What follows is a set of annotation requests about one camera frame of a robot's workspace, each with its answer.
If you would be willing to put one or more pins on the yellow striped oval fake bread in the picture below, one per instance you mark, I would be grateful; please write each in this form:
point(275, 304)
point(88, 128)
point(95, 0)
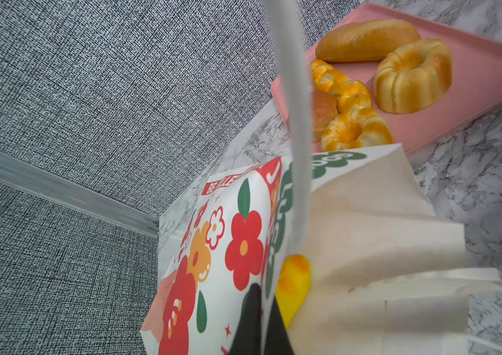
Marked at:
point(293, 286)

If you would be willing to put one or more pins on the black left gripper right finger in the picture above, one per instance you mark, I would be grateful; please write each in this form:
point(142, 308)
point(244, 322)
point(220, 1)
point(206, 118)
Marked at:
point(279, 343)

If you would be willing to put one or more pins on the long orange fake bread loaf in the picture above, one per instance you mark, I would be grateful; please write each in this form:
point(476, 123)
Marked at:
point(365, 41)

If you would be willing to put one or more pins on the round brown fake bun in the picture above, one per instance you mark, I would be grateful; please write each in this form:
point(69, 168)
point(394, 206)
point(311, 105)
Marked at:
point(325, 110)

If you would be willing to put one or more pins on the small yellow fake bread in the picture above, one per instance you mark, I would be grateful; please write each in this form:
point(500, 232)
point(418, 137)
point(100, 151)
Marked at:
point(413, 77)

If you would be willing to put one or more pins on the yellow twisted fake bread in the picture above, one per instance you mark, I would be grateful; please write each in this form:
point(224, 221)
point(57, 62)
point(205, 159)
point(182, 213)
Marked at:
point(348, 93)

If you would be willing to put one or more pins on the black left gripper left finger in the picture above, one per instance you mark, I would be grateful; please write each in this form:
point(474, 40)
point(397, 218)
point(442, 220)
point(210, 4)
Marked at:
point(248, 335)

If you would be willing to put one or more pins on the white floral paper bag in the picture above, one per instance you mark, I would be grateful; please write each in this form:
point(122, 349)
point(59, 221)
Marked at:
point(387, 275)

